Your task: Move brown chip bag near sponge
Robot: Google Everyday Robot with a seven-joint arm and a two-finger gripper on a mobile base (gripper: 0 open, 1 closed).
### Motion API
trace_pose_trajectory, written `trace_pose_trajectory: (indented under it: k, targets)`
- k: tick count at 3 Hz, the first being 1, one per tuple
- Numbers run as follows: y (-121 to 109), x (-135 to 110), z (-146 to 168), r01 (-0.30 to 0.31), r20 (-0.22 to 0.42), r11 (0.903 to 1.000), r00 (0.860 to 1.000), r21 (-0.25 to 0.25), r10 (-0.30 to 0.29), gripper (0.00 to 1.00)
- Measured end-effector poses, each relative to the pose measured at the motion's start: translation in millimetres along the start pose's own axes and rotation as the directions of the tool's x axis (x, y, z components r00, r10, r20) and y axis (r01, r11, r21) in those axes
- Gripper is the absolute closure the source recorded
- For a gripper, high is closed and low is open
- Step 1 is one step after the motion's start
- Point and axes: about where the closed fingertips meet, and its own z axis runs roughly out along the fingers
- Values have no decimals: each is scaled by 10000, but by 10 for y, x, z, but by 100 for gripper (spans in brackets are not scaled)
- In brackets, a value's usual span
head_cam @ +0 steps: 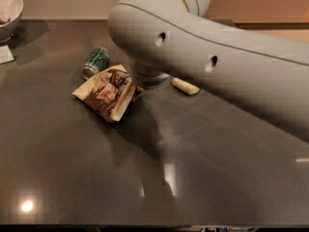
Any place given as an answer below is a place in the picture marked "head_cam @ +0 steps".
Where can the green soda can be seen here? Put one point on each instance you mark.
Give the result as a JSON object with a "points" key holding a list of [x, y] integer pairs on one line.
{"points": [[96, 62]]}

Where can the yellow sponge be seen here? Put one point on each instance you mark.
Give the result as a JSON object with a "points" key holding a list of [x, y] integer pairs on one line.
{"points": [[184, 86]]}

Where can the white paper card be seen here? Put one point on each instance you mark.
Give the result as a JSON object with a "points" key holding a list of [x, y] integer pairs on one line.
{"points": [[5, 55]]}

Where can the white bowl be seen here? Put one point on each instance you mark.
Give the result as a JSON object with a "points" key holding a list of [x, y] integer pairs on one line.
{"points": [[10, 15]]}

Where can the brown chip bag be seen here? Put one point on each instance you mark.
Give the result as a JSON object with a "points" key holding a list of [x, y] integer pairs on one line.
{"points": [[108, 93]]}

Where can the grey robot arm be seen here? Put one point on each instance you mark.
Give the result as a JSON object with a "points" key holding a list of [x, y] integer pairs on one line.
{"points": [[265, 75]]}

